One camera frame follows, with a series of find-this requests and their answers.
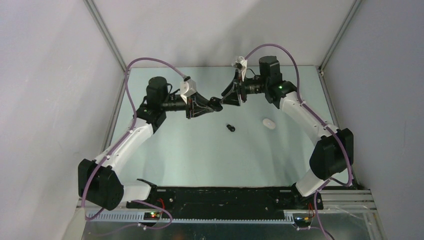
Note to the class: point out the black earbud pair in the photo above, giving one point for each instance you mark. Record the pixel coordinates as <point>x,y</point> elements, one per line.
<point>230,128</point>

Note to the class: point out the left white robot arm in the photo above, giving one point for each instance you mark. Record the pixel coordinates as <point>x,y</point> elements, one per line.
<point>99,179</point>

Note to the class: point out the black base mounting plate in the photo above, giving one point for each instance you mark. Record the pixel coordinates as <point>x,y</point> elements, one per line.
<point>232,203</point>

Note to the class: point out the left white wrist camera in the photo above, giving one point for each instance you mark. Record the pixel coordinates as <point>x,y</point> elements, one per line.
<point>187,87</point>

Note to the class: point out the aluminium frame post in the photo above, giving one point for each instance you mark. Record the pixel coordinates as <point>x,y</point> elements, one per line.
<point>105,32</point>
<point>355,6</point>

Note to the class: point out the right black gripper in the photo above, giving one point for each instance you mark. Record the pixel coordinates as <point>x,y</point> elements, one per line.
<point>234,98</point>

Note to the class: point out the right controller board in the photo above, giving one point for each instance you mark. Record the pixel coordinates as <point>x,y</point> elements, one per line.
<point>302,222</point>

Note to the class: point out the left aluminium frame post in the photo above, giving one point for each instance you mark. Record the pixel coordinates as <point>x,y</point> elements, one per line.
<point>105,32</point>

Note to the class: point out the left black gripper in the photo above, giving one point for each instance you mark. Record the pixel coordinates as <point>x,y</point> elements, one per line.
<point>192,106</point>

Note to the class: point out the controller board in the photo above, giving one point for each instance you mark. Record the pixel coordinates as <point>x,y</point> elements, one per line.
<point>152,216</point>
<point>302,222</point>

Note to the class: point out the right aluminium frame post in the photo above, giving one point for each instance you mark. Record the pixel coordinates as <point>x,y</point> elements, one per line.
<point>355,6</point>

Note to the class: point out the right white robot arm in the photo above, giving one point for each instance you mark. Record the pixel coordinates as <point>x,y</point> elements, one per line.
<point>333,147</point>

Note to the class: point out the white earbud charging case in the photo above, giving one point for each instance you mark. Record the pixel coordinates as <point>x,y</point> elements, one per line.
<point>269,123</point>

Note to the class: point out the left controller board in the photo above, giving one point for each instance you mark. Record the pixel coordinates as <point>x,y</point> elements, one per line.
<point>152,216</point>

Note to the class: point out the black earbud charging case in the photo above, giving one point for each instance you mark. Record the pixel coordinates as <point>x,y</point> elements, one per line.
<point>215,104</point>

